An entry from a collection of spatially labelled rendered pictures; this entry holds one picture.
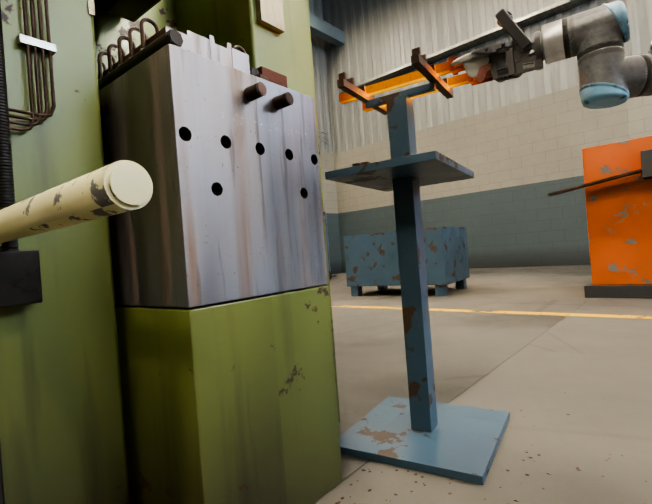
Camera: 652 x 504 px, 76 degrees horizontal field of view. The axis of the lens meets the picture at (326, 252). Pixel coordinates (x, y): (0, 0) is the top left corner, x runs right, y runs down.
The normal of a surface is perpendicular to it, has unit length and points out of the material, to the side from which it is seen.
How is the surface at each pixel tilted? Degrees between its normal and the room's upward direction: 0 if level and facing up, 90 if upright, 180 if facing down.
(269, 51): 90
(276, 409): 90
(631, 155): 90
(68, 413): 90
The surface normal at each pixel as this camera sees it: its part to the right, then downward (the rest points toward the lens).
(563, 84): -0.66, 0.05
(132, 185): 0.78, -0.06
